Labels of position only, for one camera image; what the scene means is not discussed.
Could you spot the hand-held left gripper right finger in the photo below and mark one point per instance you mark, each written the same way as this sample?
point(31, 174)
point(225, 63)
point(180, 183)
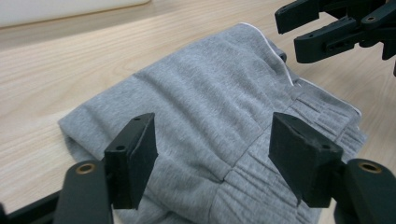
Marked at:
point(305, 161)

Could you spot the white plastic basket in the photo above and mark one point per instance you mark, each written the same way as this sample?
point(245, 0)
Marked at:
point(62, 9)

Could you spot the grey shorts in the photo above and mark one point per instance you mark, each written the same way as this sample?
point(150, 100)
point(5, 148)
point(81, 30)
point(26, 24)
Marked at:
point(202, 109)

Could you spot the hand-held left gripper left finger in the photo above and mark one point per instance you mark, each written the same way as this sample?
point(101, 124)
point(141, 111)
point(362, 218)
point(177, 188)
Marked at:
point(132, 161)

